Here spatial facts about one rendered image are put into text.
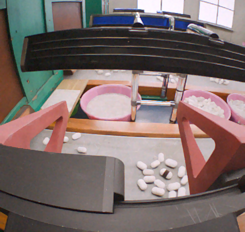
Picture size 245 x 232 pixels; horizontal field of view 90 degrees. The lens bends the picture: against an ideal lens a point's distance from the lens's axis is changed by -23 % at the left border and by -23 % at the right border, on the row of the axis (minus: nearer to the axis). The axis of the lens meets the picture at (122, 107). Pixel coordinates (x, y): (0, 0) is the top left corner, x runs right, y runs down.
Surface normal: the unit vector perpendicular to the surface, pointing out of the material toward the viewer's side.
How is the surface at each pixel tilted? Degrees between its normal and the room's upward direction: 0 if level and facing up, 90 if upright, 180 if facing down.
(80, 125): 0
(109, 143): 0
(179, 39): 58
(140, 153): 0
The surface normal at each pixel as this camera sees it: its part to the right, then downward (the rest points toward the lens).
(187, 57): -0.07, 0.08
